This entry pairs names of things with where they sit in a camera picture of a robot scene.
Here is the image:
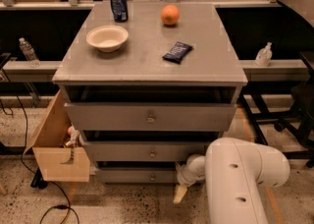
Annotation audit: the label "grey drawer cabinet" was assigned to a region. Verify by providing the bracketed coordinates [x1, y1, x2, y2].
[52, 0, 248, 187]

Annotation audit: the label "grey top drawer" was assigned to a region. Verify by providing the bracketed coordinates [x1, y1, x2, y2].
[65, 103, 236, 132]

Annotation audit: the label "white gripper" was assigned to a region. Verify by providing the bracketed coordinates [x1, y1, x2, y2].
[173, 154, 205, 203]

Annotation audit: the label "cardboard box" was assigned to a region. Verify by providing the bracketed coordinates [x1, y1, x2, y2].
[26, 91, 90, 182]

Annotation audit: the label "black floor cable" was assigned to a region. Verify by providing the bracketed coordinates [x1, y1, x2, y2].
[0, 70, 80, 224]

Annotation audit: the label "grey bottom drawer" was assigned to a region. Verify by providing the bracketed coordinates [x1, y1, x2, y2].
[95, 161, 178, 184]

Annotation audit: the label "grey middle drawer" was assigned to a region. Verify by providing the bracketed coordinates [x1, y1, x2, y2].
[80, 131, 221, 162]

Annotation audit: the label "dark blue snack packet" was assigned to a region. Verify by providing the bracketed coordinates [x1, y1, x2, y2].
[163, 42, 193, 64]

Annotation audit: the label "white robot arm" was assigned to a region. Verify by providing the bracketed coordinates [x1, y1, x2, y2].
[174, 138, 290, 224]

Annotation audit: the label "hand sanitizer pump bottle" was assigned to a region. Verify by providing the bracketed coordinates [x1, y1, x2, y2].
[255, 42, 272, 67]

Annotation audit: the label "items inside cardboard box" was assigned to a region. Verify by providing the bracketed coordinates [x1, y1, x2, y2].
[64, 126, 79, 148]

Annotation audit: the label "white bowl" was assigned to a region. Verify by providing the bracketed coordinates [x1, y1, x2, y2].
[86, 26, 129, 52]

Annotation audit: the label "clear water bottle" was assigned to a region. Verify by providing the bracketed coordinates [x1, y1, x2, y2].
[19, 37, 40, 68]

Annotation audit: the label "orange fruit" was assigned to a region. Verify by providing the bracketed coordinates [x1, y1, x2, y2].
[161, 5, 180, 26]

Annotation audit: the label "blue soda can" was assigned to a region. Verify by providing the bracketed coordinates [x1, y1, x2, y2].
[110, 0, 129, 22]

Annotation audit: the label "grey drawer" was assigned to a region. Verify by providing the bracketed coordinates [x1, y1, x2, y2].
[80, 131, 221, 162]
[65, 103, 236, 132]
[95, 161, 178, 184]

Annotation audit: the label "black office chair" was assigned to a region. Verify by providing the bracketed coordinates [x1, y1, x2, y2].
[253, 50, 314, 169]

